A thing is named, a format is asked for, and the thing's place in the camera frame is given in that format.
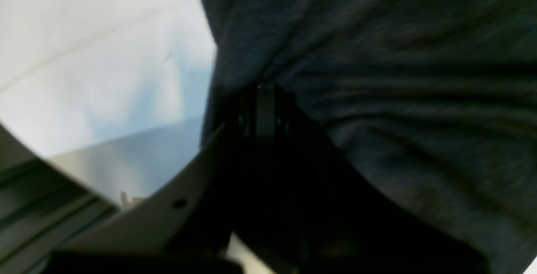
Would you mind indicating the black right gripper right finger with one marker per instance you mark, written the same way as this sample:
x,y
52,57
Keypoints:
x,y
346,225

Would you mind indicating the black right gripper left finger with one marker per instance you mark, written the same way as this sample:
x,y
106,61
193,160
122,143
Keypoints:
x,y
210,219

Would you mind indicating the black t-shirt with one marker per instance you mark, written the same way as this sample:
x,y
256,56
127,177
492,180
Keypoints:
x,y
433,101

